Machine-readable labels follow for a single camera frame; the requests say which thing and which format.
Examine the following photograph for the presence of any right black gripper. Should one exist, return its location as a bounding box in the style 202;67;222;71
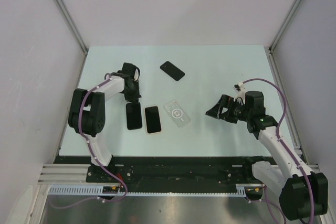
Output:
205;94;251;124

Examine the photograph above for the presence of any black silicone phone case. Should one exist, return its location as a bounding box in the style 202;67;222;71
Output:
125;102;143;131

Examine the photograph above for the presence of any beige phone case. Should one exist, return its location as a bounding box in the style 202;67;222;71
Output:
143;105;162;135

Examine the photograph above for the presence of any black phone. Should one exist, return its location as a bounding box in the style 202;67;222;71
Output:
144;106;161;134
160;61;185;81

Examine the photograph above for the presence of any clear magsafe phone case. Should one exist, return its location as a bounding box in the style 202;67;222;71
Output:
163;101;191;129

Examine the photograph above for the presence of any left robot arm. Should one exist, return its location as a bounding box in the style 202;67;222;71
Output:
68;62;143;182

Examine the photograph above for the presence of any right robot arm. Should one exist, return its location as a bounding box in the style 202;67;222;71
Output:
205;91;328;220

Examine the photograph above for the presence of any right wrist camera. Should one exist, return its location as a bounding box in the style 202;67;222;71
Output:
234;82;246;102

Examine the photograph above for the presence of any white slotted cable duct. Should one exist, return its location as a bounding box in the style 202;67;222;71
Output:
48;185;263;197

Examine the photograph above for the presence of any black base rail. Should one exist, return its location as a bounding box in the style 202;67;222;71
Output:
54;155;275;193

